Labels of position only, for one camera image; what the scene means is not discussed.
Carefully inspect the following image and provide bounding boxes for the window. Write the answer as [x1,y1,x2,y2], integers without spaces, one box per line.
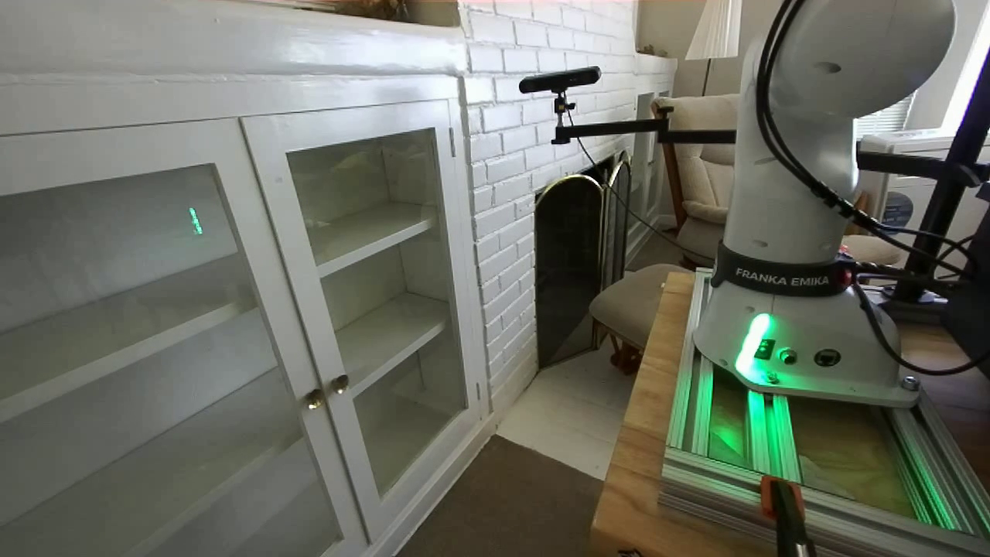
[853,0,990,142]

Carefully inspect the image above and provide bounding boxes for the brass fireplace screen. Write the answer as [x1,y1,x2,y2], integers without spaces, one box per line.
[533,150,634,370]

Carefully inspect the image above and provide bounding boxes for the brown rug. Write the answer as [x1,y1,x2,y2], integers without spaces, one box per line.
[395,434,606,557]

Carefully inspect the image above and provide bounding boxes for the beige footstool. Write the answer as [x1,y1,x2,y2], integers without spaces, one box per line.
[589,263,691,375]

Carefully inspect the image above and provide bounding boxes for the white glass door cabinet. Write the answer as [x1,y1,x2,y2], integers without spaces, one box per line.
[0,0,497,557]

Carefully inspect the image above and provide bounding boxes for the black cable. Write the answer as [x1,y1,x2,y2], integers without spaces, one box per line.
[849,224,990,378]
[563,107,701,260]

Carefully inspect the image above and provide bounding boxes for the white air conditioner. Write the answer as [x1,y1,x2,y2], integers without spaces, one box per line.
[857,128,990,245]

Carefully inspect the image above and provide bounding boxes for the orange black clamp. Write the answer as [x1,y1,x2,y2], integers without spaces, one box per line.
[759,474,818,557]

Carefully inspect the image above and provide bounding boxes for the beige armchair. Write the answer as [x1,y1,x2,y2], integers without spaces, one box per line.
[652,94,903,269]

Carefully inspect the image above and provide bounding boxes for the camera on mount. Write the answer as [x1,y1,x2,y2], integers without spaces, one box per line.
[517,66,990,323]

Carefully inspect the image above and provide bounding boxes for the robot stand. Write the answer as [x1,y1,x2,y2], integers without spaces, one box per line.
[591,268,990,557]

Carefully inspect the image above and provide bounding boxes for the floor lamp white shade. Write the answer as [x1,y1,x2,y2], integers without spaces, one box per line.
[684,0,744,98]

